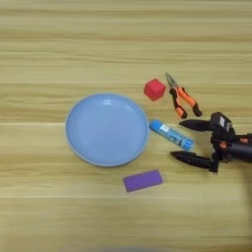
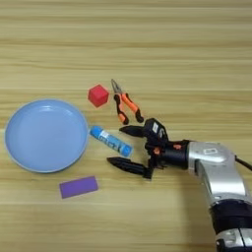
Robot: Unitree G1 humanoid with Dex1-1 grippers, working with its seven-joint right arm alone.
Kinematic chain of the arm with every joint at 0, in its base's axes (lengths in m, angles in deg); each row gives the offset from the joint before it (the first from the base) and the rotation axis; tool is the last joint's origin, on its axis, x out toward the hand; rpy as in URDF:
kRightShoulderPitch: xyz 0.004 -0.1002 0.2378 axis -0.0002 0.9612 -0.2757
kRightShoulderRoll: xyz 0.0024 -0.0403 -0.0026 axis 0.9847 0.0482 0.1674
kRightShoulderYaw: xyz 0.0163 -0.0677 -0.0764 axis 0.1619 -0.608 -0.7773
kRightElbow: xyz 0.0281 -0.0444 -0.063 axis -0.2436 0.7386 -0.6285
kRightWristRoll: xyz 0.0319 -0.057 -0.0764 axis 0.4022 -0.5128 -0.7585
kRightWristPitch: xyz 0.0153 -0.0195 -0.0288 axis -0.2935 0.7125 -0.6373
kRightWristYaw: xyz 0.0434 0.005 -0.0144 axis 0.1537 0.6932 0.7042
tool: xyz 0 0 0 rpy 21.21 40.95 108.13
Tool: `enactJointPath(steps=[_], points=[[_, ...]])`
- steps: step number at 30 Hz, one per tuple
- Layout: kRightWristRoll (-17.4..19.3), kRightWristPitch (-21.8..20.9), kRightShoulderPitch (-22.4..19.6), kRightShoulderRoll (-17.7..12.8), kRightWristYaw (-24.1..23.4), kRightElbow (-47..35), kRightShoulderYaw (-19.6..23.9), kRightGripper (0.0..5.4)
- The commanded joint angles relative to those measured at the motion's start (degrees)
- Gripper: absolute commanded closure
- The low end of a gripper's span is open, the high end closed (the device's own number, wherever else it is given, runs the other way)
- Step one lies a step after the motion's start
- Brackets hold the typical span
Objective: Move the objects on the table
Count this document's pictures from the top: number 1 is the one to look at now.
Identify light blue round plate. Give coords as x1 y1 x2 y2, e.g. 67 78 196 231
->
65 93 151 168

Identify blue glue stick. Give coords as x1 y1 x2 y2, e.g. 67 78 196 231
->
149 118 195 153

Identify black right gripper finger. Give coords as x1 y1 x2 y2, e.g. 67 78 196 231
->
178 118 214 133
169 150 215 169

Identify orange and black pliers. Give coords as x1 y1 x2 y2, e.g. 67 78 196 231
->
164 71 204 120

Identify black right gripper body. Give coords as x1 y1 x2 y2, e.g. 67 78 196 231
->
209 130 252 174

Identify purple rectangular block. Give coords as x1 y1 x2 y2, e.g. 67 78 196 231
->
122 168 164 194

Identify red cube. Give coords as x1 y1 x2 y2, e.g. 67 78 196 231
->
143 77 167 102

